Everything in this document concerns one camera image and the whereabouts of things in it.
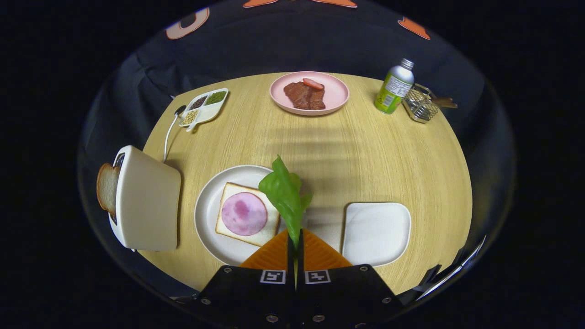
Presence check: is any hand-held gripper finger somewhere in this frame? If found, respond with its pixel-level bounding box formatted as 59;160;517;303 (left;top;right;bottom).
194;228;297;329
296;228;405;329

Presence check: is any green lettuce leaf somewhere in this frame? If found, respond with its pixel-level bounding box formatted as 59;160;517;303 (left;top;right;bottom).
258;155;314;286

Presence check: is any browned toast slice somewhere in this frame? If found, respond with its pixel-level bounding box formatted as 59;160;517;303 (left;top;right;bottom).
96;163;120;218

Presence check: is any pink ham slice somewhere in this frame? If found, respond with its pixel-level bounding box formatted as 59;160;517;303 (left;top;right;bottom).
234;192;268;237

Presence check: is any white bread slice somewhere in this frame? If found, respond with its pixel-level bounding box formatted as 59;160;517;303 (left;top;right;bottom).
215;182;281;247

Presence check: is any white square plate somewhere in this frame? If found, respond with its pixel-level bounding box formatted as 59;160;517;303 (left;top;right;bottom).
342;202;412;268

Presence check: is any white round plate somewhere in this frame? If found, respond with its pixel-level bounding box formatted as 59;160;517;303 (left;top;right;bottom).
194;164;293;266

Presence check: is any white toaster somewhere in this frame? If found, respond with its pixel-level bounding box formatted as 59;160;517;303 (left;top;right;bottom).
109;145;182;252

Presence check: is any brown meat slice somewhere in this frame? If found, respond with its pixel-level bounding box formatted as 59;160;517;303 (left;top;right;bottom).
283;81;326;111

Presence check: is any white divided dish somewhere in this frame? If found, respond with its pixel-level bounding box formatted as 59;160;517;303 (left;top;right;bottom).
178;88;229;133

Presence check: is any pink plate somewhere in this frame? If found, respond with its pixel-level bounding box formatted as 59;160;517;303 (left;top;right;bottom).
269;71;350;116

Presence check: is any silver bottle with green label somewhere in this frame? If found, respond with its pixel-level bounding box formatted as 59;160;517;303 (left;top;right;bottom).
374;58;415;115

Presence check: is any white toaster cable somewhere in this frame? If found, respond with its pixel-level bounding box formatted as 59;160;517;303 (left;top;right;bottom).
163;112;181;163

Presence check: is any metal wire basket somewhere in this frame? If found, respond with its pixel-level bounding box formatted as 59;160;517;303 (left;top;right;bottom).
402;84;440;124

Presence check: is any wooden handled utensil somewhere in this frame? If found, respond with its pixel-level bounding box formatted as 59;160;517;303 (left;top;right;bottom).
430;95;458;109

